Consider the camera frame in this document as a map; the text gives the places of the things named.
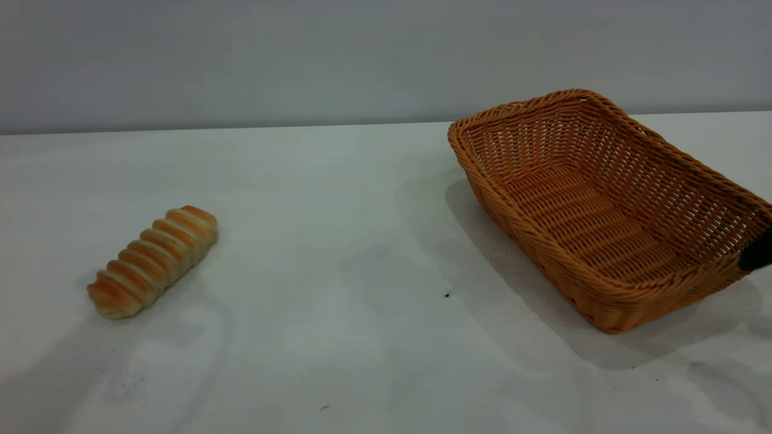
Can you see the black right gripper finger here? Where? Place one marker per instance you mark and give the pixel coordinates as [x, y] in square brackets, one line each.
[759, 254]

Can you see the orange woven wicker basket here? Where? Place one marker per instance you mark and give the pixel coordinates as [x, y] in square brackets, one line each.
[573, 205]

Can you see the long ridged bread loaf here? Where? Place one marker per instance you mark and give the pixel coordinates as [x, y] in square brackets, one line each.
[151, 262]

